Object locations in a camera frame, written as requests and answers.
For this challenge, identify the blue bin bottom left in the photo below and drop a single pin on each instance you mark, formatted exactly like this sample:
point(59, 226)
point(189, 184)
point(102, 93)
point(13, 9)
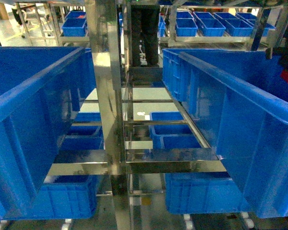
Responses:
point(67, 197)

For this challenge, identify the steel rack upright post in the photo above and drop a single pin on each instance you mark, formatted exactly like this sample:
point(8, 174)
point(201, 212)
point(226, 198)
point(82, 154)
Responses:
point(102, 21)

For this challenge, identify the large blue bin upper shelf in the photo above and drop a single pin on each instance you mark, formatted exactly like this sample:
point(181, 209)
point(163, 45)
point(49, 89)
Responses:
point(41, 92)

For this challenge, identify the large blue bin right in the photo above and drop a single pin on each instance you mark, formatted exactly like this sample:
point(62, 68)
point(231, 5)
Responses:
point(239, 102)

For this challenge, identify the blue bin bottom right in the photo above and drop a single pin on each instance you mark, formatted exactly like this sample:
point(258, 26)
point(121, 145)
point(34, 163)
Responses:
point(203, 193)

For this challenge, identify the blue bin middle floor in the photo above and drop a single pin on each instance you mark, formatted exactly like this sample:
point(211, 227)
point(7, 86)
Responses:
point(171, 136)

